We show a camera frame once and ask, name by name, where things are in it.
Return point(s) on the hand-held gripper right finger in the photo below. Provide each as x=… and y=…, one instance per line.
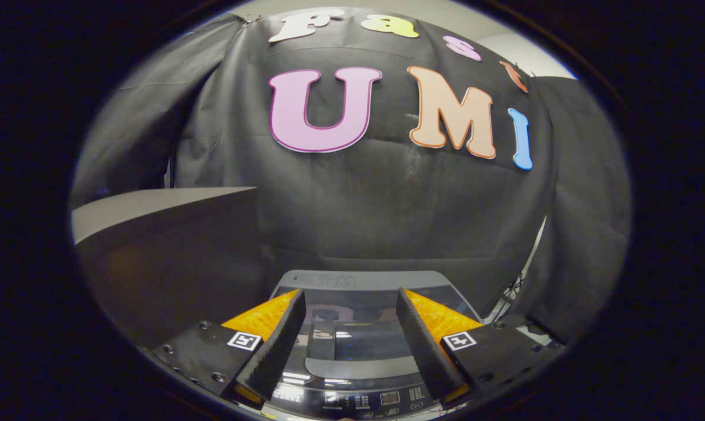
x=428, y=351

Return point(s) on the black backdrop cloth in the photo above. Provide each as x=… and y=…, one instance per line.
x=352, y=204

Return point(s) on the grey top-load washing machine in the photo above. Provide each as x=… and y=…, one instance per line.
x=352, y=397

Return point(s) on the beige and grey cabinet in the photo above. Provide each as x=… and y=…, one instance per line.
x=165, y=263

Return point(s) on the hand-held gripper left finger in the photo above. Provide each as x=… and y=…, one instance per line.
x=273, y=351

